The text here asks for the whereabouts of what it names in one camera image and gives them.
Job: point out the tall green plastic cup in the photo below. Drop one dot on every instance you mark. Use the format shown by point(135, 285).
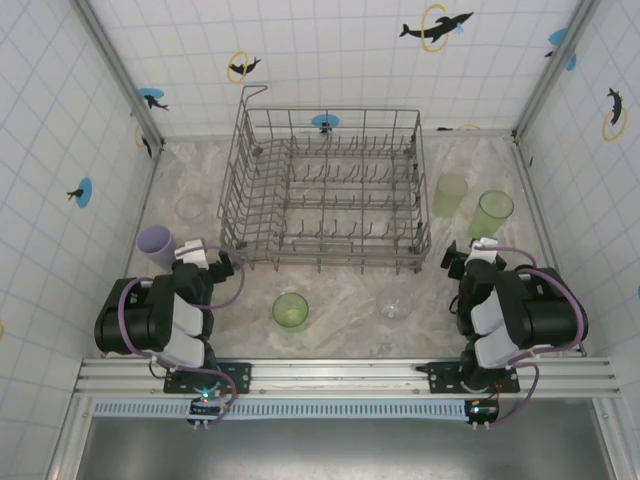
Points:
point(487, 220)

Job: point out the clear plastic cup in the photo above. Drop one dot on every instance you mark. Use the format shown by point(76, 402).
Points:
point(191, 207)
point(395, 305)

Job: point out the short green plastic cup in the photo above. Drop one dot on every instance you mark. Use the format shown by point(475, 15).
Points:
point(290, 315)

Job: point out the aluminium side rail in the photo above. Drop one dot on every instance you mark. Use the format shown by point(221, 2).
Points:
point(524, 155)

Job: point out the blue circle shark sticker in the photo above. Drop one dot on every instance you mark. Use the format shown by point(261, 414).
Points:
point(151, 97)

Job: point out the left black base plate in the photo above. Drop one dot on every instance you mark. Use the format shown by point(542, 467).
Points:
point(240, 375)

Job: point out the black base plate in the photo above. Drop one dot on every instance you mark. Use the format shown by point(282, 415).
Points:
point(440, 375)
point(240, 375)

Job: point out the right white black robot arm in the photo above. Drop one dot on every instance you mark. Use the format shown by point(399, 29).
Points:
point(545, 310)

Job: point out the left controller board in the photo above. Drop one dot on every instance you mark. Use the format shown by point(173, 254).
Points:
point(205, 407)

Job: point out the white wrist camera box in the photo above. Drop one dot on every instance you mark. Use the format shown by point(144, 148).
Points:
point(484, 247)
point(192, 255)

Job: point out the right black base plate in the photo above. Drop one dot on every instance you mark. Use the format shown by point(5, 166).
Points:
point(440, 375)

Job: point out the controller board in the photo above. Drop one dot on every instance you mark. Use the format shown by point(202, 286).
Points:
point(482, 411)
point(205, 407)

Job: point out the pale frosted green cup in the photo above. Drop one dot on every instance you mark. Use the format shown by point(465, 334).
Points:
point(450, 197)

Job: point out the blue circle fish sticker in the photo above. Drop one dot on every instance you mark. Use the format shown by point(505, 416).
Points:
point(325, 121)

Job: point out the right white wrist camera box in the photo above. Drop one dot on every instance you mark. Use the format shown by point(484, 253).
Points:
point(484, 247)

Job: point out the right controller board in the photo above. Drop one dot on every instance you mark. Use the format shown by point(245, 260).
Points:
point(482, 411)

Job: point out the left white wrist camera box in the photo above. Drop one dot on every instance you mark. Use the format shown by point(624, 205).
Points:
point(192, 255)

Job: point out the purple plastic cup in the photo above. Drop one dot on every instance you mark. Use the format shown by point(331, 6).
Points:
point(157, 245)

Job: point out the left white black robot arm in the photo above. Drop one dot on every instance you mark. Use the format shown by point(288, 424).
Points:
point(135, 320)

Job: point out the aluminium frame post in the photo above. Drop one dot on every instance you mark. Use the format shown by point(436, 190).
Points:
point(105, 42)
point(539, 100)

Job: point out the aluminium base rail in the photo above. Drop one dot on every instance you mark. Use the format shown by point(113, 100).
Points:
point(325, 372)

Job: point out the blue patch wall sticker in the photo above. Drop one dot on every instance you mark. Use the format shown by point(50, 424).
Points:
point(556, 36)

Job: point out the low black yellow sticker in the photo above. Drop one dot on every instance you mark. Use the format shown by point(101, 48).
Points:
point(445, 129)

